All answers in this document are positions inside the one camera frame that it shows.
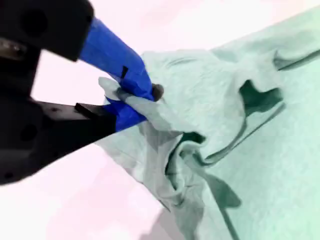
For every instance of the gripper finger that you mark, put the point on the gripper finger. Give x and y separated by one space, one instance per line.
110 47
82 127

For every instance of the pale green T-shirt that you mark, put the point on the pale green T-shirt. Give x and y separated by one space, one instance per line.
250 150

